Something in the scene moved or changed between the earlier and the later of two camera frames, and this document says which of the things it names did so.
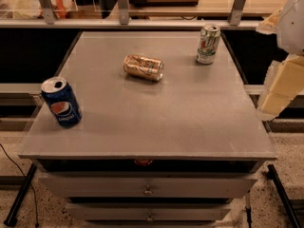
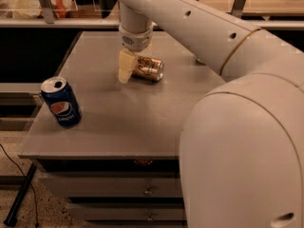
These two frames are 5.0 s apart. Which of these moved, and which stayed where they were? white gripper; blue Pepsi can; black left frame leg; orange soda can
Moved: white gripper
Stayed: orange soda can; blue Pepsi can; black left frame leg
